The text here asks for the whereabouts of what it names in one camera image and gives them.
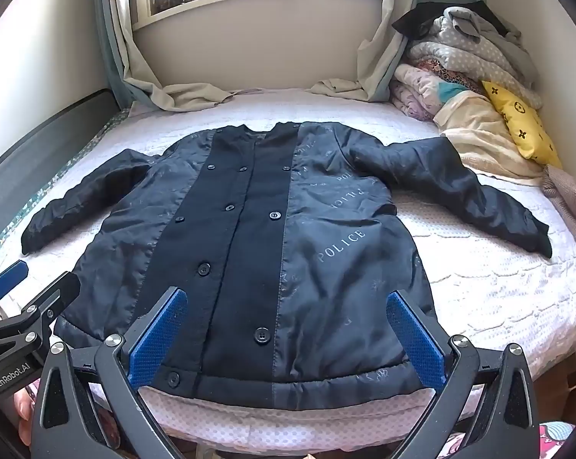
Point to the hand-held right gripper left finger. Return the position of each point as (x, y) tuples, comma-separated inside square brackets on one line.
[(156, 339)]

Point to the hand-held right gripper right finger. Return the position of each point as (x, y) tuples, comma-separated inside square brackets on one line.
[(414, 339)]

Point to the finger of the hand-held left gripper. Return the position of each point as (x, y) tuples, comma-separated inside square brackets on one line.
[(9, 278), (53, 299)]

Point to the dark navy jacket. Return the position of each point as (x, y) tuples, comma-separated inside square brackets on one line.
[(269, 258)]

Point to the person's left hand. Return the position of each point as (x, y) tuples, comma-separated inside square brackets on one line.
[(25, 413)]

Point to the bed with white dotted quilt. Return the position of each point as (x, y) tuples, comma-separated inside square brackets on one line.
[(484, 287)]

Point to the teal floral bed sheet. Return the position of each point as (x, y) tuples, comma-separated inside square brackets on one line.
[(39, 181)]

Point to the dark grey headboard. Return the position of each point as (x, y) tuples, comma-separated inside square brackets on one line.
[(34, 124)]

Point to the pink floral cloth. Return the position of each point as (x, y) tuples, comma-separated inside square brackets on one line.
[(555, 437)]

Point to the pink knit cloth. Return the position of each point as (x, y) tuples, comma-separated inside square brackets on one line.
[(570, 201)]

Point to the cream blanket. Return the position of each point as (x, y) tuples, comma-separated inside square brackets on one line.
[(479, 138)]

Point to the beige and teal curtain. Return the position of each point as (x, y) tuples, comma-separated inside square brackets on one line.
[(379, 57), (144, 76)]

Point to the yellow patterned pillow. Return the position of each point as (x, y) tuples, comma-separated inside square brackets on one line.
[(522, 124)]

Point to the pink floral quilt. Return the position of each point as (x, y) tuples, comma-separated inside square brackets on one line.
[(414, 93)]

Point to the grey garment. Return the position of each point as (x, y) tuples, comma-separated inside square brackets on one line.
[(498, 33)]

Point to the black cloth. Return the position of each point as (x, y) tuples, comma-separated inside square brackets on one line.
[(422, 16)]

